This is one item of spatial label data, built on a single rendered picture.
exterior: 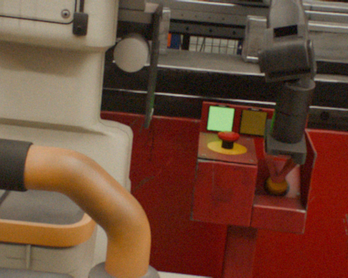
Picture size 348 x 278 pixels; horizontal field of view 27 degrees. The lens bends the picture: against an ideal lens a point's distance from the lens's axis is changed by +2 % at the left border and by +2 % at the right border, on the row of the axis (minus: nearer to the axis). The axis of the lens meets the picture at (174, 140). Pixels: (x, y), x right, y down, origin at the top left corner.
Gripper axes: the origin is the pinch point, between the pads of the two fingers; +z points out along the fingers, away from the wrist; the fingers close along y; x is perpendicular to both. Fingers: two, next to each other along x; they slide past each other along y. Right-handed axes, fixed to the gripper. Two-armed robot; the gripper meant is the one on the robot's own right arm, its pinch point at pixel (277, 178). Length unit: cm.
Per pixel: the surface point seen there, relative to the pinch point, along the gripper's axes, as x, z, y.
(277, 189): -0.2, 1.6, -1.2
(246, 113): 6.6, -6.4, 10.8
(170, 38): 32, 63, 202
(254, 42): 5.3, -8.8, 39.5
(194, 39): 25, 165, 439
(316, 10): -11, -7, 68
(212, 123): 12.5, -3.9, 10.1
